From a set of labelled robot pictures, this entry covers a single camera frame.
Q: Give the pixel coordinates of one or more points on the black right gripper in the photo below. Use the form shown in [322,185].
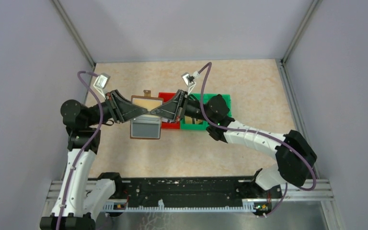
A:
[169,109]

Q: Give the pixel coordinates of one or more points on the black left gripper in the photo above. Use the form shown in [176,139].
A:
[121,108]

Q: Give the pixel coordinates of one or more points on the silver card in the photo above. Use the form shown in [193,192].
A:
[143,129]

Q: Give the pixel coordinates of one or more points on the brown leather card holder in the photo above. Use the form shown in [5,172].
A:
[146,94]

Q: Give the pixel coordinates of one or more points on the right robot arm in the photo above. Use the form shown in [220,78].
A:
[293,155]

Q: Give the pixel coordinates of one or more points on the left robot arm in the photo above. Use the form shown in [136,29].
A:
[76,152]

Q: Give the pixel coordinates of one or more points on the gold credit card stack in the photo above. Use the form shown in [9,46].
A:
[192,121]

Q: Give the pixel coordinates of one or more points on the green bin with gold cards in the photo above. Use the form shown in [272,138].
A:
[196,125]

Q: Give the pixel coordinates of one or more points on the green bin with black cards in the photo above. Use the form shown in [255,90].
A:
[217,106]

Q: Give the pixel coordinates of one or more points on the red plastic bin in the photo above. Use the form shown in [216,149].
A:
[167,124]

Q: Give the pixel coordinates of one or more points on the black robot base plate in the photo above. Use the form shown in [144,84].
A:
[191,192]

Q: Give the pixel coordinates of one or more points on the aluminium frame rail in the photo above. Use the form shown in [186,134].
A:
[321,192]

